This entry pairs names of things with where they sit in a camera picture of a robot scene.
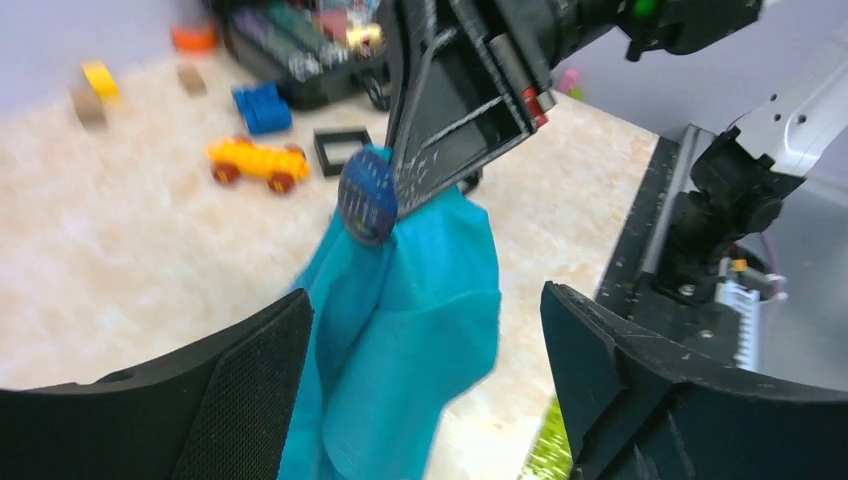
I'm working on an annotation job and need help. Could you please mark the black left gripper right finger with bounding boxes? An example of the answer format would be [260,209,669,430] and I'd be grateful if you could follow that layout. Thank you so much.
[540,282,847,479]

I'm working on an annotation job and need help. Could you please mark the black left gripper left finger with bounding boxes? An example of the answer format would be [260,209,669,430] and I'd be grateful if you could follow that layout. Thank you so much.
[1,289,313,479]

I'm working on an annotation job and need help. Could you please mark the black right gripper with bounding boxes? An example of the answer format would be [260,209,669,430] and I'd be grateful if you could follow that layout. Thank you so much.
[382,1,632,218]

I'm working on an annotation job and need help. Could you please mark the teal garment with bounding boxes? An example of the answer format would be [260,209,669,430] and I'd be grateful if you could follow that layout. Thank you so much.
[278,146,501,479]

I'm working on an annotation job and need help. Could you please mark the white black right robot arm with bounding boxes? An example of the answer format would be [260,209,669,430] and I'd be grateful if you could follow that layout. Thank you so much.
[377,1,847,303]

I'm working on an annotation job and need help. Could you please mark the green label strip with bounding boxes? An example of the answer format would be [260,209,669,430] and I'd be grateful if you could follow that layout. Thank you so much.
[517,396,573,480]

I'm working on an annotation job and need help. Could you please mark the green pink toy pile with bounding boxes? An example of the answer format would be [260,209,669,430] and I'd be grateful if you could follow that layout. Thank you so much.
[557,67,583,100]

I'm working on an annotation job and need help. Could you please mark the black poker chip case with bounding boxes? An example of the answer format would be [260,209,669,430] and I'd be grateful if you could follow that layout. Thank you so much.
[204,1,390,112]

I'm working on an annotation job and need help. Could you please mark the yellow toy car red wheels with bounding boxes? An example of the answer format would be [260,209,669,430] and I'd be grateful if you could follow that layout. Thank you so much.
[205,136,311,194]

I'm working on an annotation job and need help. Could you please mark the blue toy car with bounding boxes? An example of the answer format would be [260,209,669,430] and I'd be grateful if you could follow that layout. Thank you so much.
[232,82,293,136]

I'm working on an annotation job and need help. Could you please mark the orange tape roll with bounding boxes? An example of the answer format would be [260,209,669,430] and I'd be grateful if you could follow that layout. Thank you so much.
[171,23,218,54]

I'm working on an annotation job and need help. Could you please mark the tan wooden block right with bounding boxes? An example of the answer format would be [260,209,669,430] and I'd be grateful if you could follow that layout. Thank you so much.
[176,63,207,96]

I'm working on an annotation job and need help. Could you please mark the tan wooden block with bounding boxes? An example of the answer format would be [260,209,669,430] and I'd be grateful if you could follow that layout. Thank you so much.
[69,86,107,128]
[176,63,207,96]

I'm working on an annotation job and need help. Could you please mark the tan wooden block left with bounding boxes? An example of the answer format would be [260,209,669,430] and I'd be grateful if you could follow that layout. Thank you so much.
[69,86,107,128]

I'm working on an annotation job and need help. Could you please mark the yellow wooden block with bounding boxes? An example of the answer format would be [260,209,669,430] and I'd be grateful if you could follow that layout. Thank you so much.
[80,61,121,102]

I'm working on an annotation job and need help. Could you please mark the black square frame far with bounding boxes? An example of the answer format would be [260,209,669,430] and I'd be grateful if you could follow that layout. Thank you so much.
[313,128,372,178]

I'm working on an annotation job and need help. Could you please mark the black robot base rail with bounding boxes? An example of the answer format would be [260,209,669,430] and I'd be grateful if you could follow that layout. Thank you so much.
[592,135,796,372]

